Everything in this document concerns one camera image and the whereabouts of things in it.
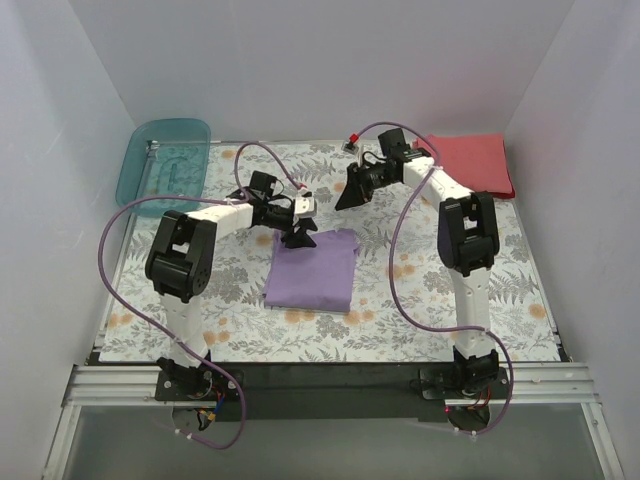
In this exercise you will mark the floral patterned table mat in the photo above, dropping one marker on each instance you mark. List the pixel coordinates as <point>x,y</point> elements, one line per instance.
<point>238,327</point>

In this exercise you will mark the teal plastic bin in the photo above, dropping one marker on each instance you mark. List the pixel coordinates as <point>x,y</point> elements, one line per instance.
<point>166,164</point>

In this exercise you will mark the aluminium frame rail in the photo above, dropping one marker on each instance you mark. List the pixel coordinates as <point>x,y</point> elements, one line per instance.
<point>532,383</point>

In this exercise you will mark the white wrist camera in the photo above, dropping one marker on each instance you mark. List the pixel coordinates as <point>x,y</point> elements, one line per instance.
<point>350,145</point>
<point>305,206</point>

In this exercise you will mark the folded red t shirt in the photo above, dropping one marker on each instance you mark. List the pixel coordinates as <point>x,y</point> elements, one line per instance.
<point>477,162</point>

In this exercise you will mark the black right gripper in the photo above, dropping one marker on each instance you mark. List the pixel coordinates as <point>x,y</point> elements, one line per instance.
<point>356,181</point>

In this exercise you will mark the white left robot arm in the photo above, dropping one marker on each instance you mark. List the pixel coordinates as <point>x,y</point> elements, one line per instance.
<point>180,261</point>

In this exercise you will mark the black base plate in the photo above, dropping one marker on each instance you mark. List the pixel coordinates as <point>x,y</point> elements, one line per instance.
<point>232,402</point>

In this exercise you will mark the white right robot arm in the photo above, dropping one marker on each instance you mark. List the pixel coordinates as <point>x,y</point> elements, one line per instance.
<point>467,236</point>

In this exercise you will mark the purple t shirt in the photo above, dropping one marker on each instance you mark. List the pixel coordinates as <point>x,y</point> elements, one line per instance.
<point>315,278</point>

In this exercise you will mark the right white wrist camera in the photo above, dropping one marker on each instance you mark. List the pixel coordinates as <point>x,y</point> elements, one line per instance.
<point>350,145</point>

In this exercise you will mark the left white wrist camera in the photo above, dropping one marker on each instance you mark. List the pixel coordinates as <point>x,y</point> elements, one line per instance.
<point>305,206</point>

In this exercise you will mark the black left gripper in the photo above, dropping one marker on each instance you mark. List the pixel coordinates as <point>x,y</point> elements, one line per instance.
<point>297,230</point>

